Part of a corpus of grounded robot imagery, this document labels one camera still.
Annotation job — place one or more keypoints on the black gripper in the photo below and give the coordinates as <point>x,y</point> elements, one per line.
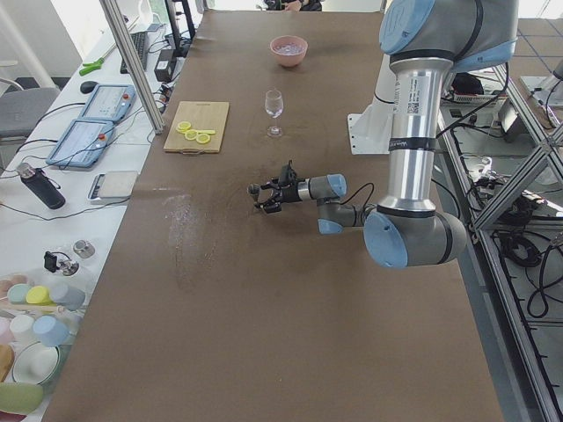
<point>288,193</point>

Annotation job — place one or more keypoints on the steel jigger cup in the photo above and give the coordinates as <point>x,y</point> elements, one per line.
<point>254,190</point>

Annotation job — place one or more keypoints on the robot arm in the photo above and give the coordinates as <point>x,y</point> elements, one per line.
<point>422,41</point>

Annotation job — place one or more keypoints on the clear wine glass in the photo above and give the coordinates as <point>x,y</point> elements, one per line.
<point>274,108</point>

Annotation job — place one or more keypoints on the ice cubes pile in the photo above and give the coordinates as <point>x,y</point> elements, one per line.
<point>289,49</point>

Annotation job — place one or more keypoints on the middle lemon slice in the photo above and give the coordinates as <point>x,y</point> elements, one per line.
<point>191,134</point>

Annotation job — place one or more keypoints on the bamboo cutting board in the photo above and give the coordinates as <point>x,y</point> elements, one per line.
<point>202,115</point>

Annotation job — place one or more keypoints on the far lemon slice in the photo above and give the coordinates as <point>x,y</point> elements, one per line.
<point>183,126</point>

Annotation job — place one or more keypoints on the pink bowl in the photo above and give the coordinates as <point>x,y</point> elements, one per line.
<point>288,61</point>

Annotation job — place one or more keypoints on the white kitchen scale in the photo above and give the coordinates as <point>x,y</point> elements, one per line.
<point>112,186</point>

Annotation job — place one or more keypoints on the black power adapter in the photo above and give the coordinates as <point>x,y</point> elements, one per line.
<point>165,65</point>

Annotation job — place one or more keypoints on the far blue teach pendant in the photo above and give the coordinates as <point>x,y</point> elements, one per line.
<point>109,102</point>

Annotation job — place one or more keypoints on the blue teach pendant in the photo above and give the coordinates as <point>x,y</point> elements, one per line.
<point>82,144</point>
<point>109,102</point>

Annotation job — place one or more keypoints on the near blue teach pendant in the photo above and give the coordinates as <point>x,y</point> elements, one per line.
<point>82,144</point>

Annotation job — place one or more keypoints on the small steel weight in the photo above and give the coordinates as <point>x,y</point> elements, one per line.
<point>84,249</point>

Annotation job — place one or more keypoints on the black keyboard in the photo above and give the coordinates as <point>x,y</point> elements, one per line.
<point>140,42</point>

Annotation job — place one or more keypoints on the black computer mouse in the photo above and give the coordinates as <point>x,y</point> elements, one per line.
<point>88,86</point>

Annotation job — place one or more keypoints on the black thermos bottle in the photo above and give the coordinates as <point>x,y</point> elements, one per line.
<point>39,184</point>

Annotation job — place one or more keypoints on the grey blue cup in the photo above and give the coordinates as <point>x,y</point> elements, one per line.
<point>71,298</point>

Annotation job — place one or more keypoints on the yellow cup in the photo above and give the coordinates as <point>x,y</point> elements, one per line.
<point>39,295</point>

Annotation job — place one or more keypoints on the light blue cup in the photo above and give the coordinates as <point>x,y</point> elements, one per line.
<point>50,331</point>

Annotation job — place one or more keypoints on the grey office chair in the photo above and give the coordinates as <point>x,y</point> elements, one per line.
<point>22,109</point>

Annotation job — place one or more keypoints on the mint green cup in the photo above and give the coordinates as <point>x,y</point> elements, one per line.
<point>17,293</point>

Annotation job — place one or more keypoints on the white cup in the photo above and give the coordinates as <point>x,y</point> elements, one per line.
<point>21,327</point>

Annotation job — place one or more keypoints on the white green rimmed bowl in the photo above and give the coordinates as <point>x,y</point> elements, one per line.
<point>36,364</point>

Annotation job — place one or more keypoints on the green oval plate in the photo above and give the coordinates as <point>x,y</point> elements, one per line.
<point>20,398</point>

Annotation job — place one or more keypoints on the lemon slice near handle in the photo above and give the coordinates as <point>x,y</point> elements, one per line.
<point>203,138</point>

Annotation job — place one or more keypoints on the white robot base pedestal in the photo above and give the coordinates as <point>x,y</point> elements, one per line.
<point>369,132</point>

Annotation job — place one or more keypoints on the green handled scissors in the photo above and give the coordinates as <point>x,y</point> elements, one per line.
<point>89,67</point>

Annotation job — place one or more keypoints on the aluminium frame post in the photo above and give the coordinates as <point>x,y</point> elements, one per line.
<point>128,52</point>

